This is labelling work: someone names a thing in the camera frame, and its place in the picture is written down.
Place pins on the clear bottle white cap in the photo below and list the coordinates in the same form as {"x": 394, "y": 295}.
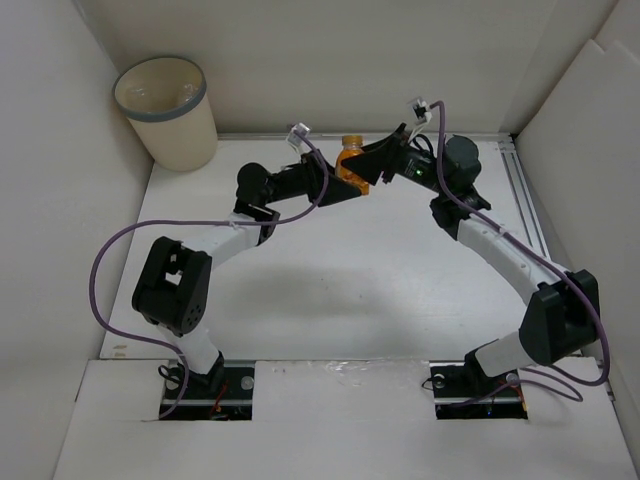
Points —
{"x": 137, "y": 98}

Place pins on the clear bottle blue label horizontal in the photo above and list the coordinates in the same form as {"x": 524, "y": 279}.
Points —
{"x": 190, "y": 94}

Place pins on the cream bin with grey rim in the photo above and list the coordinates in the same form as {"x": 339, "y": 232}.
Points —
{"x": 179, "y": 139}

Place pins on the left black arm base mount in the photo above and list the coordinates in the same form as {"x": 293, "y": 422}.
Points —
{"x": 227, "y": 398}

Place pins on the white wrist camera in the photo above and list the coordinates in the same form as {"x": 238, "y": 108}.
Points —
{"x": 296, "y": 138}
{"x": 421, "y": 111}

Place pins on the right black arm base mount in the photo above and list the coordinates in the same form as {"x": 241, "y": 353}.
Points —
{"x": 457, "y": 396}

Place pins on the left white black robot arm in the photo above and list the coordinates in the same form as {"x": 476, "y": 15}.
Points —
{"x": 172, "y": 290}

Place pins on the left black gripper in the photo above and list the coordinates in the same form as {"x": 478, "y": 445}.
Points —
{"x": 312, "y": 174}

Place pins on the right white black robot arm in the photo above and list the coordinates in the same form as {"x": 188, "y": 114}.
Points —
{"x": 562, "y": 307}

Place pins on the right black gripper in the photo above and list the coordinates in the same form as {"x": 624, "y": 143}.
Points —
{"x": 386, "y": 155}

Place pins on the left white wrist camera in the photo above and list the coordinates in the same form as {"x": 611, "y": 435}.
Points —
{"x": 296, "y": 138}

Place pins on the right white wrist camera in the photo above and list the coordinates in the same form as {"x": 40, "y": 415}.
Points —
{"x": 421, "y": 111}

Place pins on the aluminium rail right side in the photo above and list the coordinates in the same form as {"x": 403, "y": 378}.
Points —
{"x": 522, "y": 196}

